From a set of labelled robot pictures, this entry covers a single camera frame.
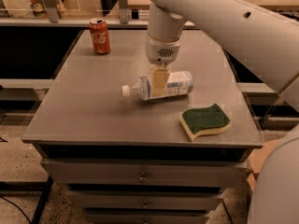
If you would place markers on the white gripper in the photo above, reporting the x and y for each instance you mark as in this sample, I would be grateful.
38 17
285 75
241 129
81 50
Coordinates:
163 51

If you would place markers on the clear plastic water bottle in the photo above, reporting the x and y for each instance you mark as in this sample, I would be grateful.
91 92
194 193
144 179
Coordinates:
178 83

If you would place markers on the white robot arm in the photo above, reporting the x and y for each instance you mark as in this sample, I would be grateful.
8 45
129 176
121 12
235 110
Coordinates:
268 45

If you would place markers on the green and yellow sponge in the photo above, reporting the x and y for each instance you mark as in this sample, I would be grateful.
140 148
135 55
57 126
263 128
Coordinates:
204 121

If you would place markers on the red cola can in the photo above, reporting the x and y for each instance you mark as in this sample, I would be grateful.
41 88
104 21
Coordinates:
99 36

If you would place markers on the grey metal drawer cabinet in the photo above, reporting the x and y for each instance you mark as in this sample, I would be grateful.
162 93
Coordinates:
125 161

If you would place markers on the metal railing with posts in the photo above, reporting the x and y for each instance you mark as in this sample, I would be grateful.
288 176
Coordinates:
87 9

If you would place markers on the cardboard box with snacks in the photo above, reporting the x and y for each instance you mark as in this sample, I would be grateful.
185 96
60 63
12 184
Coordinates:
256 160

